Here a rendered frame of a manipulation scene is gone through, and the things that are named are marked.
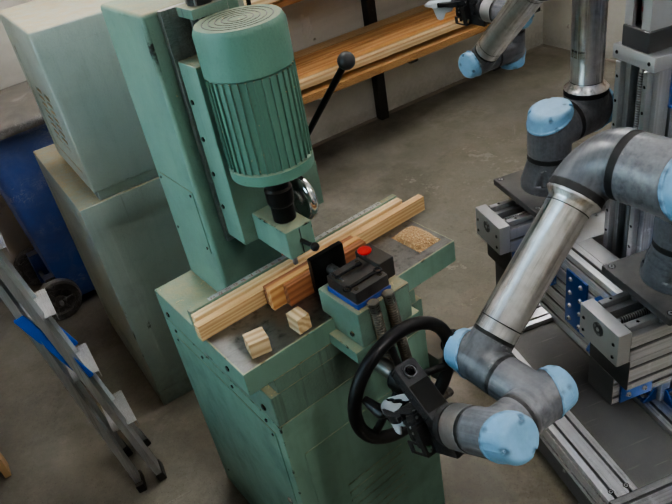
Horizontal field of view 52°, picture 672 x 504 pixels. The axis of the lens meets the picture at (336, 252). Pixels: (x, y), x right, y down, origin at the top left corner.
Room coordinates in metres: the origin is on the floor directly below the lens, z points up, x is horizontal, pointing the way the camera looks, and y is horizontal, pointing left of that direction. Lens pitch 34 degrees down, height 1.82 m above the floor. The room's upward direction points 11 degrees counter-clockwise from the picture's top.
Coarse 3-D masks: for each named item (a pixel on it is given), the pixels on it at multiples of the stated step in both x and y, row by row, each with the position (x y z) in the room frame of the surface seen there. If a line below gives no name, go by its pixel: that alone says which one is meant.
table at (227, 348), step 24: (384, 240) 1.38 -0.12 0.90; (408, 264) 1.27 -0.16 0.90; (432, 264) 1.28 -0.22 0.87; (264, 312) 1.19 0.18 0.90; (312, 312) 1.16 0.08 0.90; (216, 336) 1.14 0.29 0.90; (240, 336) 1.13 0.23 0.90; (288, 336) 1.10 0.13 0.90; (312, 336) 1.10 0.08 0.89; (336, 336) 1.10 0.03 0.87; (216, 360) 1.12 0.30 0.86; (240, 360) 1.05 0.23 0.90; (264, 360) 1.04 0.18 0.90; (288, 360) 1.06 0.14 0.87; (360, 360) 1.04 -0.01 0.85; (240, 384) 1.03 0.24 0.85; (264, 384) 1.03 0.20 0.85
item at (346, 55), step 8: (344, 56) 1.25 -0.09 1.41; (352, 56) 1.25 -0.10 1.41; (344, 64) 1.24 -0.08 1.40; (352, 64) 1.24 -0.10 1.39; (336, 72) 1.28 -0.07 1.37; (336, 80) 1.28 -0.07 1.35; (328, 88) 1.31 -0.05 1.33; (328, 96) 1.32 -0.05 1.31; (320, 104) 1.34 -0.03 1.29; (320, 112) 1.35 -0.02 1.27; (312, 120) 1.38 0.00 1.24; (312, 128) 1.39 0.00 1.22
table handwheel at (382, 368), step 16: (416, 320) 1.02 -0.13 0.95; (432, 320) 1.03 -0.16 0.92; (384, 336) 0.98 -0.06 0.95; (400, 336) 0.98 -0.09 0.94; (448, 336) 1.05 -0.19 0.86; (368, 352) 0.96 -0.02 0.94; (384, 352) 0.96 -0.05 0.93; (368, 368) 0.94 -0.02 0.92; (384, 368) 1.03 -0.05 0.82; (432, 368) 1.04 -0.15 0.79; (448, 368) 1.05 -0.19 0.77; (352, 384) 0.94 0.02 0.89; (448, 384) 1.04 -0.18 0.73; (352, 400) 0.92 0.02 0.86; (352, 416) 0.91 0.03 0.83; (368, 432) 0.92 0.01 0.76; (384, 432) 0.96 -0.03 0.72
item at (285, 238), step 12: (252, 216) 1.34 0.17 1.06; (264, 216) 1.31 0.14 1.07; (300, 216) 1.28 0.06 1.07; (264, 228) 1.30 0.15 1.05; (276, 228) 1.25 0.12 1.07; (288, 228) 1.24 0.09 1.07; (300, 228) 1.24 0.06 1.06; (312, 228) 1.26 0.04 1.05; (264, 240) 1.31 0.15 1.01; (276, 240) 1.26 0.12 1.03; (288, 240) 1.23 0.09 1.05; (312, 240) 1.26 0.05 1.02; (288, 252) 1.23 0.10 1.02; (300, 252) 1.24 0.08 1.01
